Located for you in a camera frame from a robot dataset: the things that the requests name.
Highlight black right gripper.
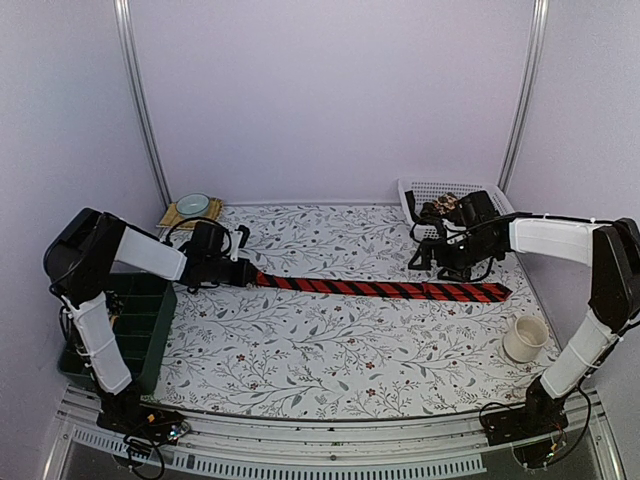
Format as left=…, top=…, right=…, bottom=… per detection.
left=409, top=232, right=499, bottom=283

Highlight red black striped tie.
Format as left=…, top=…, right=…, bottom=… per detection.
left=255, top=272, right=512, bottom=303

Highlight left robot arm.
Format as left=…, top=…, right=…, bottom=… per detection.
left=43, top=208, right=258, bottom=395

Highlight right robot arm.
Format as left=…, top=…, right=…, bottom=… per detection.
left=400, top=190, right=639, bottom=436

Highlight yellow woven coaster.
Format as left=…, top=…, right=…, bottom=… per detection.
left=156, top=198, right=224, bottom=231

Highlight light blue bowl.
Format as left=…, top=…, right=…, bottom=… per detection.
left=175, top=193, right=210, bottom=219

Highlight brown patterned tie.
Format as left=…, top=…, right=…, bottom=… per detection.
left=420, top=193, right=459, bottom=221

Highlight white perforated plastic basket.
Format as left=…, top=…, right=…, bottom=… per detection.
left=397, top=177, right=513, bottom=243

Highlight dark green divided organizer box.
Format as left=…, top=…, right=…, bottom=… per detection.
left=58, top=272, right=176, bottom=395

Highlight black floral rolled tie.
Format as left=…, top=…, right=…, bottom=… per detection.
left=105, top=291, right=124, bottom=316

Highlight floral patterned table mat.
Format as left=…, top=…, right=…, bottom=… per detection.
left=151, top=205, right=559, bottom=420

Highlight white ceramic mug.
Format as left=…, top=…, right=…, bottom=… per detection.
left=502, top=315, right=550, bottom=363

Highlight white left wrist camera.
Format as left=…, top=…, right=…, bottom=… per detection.
left=229, top=225, right=250, bottom=262

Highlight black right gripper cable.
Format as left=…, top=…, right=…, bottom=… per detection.
left=409, top=219, right=506, bottom=281

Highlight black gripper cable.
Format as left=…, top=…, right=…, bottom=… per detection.
left=409, top=219, right=506, bottom=281
left=163, top=216, right=234, bottom=261

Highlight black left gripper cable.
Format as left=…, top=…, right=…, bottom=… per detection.
left=163, top=216, right=234, bottom=261

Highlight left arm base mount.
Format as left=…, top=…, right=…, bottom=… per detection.
left=97, top=388, right=191, bottom=465

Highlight slotted aluminium front rail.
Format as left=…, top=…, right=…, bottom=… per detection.
left=40, top=405, right=631, bottom=479

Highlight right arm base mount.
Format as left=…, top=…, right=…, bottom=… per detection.
left=478, top=387, right=593, bottom=471

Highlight left aluminium frame post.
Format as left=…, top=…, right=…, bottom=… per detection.
left=113, top=0, right=172, bottom=208

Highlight aluminium frame post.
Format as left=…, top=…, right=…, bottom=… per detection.
left=113, top=0, right=172, bottom=208
left=498, top=0, right=549, bottom=193

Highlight right aluminium frame post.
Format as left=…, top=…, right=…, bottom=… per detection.
left=498, top=0, right=549, bottom=193

